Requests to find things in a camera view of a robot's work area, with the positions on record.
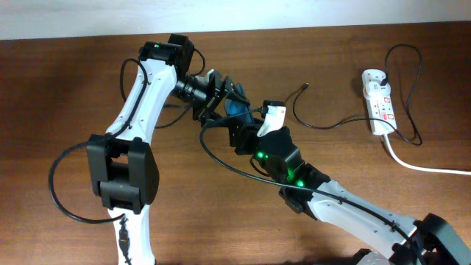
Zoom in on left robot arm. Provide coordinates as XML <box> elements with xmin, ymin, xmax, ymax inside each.
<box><xmin>87</xmin><ymin>34</ymin><xmax>249</xmax><ymax>264</ymax></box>

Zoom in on black USB charging cable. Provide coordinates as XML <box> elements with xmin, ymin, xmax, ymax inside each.
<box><xmin>283</xmin><ymin>44</ymin><xmax>423</xmax><ymax>146</ymax></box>

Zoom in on white power strip cord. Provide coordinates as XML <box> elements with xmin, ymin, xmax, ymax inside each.
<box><xmin>380</xmin><ymin>134</ymin><xmax>471</xmax><ymax>176</ymax></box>

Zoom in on blue Galaxy smartphone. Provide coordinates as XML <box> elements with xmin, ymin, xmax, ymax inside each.
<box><xmin>222</xmin><ymin>96</ymin><xmax>255</xmax><ymax>124</ymax></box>

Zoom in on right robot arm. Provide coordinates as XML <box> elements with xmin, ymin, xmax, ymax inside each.
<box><xmin>224</xmin><ymin>117</ymin><xmax>470</xmax><ymax>264</ymax></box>

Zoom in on white power strip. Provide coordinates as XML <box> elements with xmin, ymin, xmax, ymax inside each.
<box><xmin>361</xmin><ymin>69</ymin><xmax>397</xmax><ymax>136</ymax></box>

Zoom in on white USB charger adapter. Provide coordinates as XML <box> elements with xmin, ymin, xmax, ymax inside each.
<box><xmin>364</xmin><ymin>82</ymin><xmax>391</xmax><ymax>100</ymax></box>

